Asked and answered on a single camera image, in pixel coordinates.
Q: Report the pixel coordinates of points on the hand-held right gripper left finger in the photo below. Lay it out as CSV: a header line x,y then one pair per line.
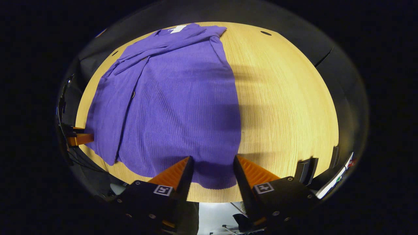
x,y
184,182

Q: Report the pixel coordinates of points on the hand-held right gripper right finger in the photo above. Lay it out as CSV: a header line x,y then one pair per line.
x,y
243,186

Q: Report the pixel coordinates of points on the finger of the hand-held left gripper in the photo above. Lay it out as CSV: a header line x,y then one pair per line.
x,y
81,139
78,128

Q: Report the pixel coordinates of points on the purple button shirt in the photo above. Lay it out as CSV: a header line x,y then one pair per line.
x,y
179,114

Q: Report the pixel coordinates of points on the black chair base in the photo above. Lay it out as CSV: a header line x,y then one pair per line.
x,y
240,220

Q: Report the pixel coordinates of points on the white panel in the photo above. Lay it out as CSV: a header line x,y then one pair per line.
x,y
333,184

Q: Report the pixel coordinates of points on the black bracket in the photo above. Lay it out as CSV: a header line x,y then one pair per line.
x,y
307,171

